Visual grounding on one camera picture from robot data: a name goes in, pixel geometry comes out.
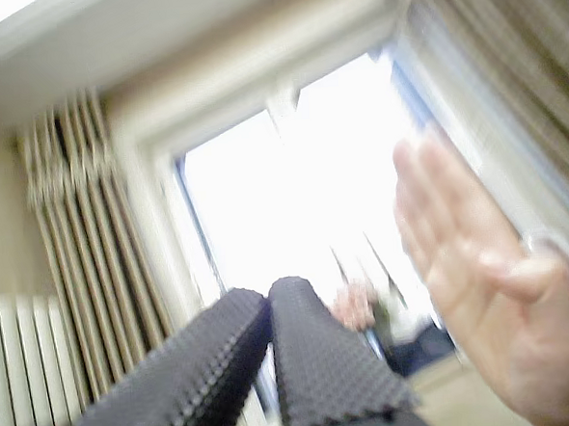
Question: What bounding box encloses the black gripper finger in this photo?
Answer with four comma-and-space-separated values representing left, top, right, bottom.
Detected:
267, 268, 423, 426
33, 284, 279, 426

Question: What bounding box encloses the operator left hand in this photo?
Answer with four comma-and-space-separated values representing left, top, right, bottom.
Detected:
332, 282, 379, 334

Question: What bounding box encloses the bright window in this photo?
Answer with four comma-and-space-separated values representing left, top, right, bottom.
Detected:
166, 42, 465, 327

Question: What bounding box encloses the operator torso grey denim shirt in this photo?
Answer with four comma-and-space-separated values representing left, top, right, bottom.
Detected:
381, 322, 463, 380

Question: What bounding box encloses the beige pleated curtain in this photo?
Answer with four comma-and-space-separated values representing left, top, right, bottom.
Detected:
18, 83, 180, 403
394, 0, 569, 250

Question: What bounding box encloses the bystander right hand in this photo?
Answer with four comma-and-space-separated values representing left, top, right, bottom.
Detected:
388, 126, 569, 426

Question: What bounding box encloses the white radiator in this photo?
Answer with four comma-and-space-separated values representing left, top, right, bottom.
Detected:
0, 287, 89, 426

